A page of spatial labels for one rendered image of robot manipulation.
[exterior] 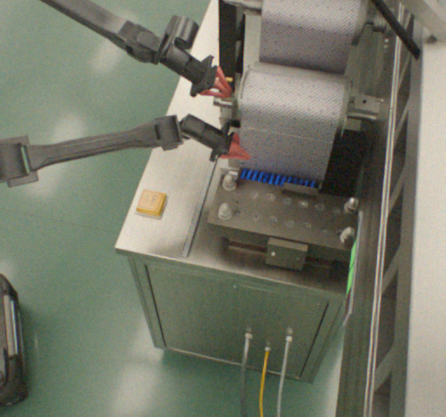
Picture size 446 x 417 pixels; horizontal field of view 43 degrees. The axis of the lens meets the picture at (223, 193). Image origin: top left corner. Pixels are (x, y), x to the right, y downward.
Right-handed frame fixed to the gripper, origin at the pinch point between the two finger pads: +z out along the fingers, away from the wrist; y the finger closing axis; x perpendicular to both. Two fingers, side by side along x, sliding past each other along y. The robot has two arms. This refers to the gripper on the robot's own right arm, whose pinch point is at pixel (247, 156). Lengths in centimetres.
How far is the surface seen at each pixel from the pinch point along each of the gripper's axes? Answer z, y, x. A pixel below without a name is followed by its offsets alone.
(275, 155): 5.3, 0.3, 6.1
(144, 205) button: -16.6, 11.9, -26.8
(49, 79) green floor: -66, -113, -160
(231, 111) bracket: -8.4, -9.8, 1.6
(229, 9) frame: -20.6, -33.4, 11.9
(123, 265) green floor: 3, -9, -122
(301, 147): 8.5, 0.3, 13.6
